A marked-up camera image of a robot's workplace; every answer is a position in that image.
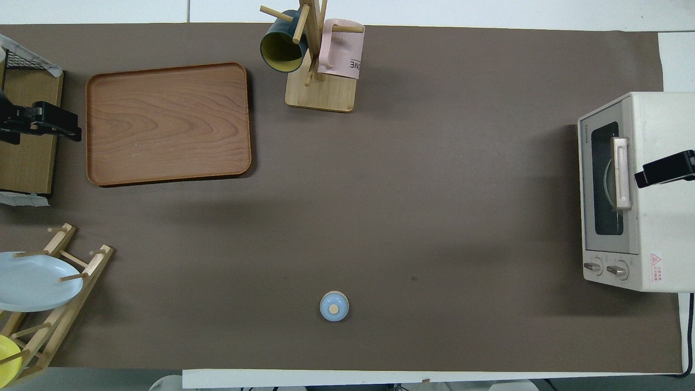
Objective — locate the brown wooden tray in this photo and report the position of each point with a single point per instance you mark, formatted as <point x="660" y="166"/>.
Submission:
<point x="168" y="125"/>

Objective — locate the yellow plate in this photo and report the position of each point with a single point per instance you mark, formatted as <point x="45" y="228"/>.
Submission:
<point x="6" y="358"/>

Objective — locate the white cloth piece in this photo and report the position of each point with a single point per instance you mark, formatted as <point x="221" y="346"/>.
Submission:
<point x="24" y="199"/>

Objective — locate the blue bell with wooden knob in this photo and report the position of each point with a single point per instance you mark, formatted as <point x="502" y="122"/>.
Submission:
<point x="334" y="307"/>

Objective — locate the dark blue mug yellow inside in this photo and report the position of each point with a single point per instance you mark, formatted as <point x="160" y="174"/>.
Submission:
<point x="279" y="50"/>

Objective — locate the wooden dish rack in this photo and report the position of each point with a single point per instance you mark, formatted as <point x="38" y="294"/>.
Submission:
<point x="54" y="317"/>

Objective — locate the wooden mug tree stand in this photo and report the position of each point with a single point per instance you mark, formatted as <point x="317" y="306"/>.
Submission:
<point x="320" y="93"/>

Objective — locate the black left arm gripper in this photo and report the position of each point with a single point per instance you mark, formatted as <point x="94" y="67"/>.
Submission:
<point x="46" y="117"/>

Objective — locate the brown table mat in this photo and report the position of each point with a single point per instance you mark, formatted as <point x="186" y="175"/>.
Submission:
<point x="380" y="217"/>

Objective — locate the pink mug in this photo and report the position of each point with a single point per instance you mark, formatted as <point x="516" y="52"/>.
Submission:
<point x="342" y="54"/>

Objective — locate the light blue plate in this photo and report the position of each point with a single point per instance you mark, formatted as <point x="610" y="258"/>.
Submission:
<point x="32" y="282"/>

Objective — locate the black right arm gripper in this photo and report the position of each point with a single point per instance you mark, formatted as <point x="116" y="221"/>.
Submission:
<point x="673" y="168"/>

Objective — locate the white checked cloth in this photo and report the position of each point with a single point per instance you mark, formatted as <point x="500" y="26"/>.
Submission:
<point x="54" y="69"/>

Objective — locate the cream toaster oven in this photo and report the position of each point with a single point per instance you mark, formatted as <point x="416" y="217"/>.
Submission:
<point x="659" y="228"/>

